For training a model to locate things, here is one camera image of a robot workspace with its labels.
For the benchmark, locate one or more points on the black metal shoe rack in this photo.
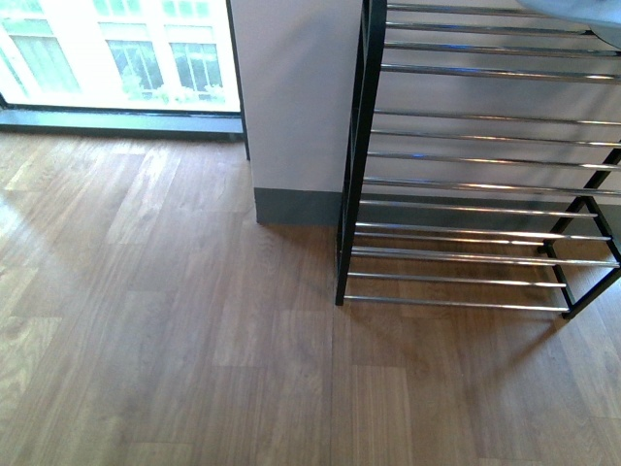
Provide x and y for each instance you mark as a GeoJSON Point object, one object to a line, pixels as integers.
{"type": "Point", "coordinates": [482, 138]}

